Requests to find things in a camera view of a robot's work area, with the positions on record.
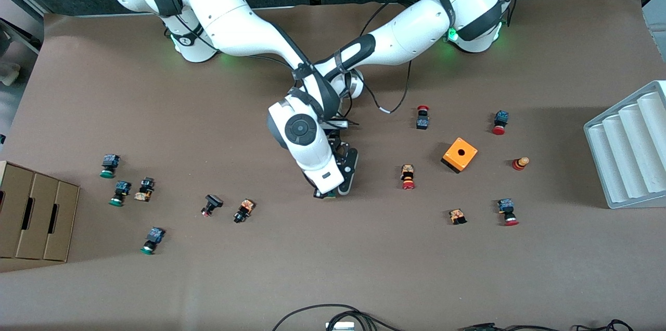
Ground black square button red base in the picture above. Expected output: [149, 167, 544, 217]
[201, 194, 224, 218]

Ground thin tangled black cable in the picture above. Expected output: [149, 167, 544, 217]
[571, 319, 634, 331]

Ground cardboard compartment box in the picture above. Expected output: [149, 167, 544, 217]
[0, 161, 80, 262]

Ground thick black cable loop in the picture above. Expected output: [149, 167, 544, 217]
[272, 304, 404, 331]

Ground green pushbutton blue block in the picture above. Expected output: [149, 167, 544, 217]
[140, 226, 167, 256]
[100, 154, 121, 179]
[108, 181, 132, 208]

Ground brown paper table cover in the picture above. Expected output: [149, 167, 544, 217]
[0, 0, 666, 331]

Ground grey grooved tray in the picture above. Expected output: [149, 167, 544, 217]
[583, 80, 666, 210]

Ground orange button enclosure box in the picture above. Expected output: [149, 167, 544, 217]
[441, 137, 479, 174]

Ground beige object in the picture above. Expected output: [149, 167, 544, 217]
[0, 62, 21, 85]

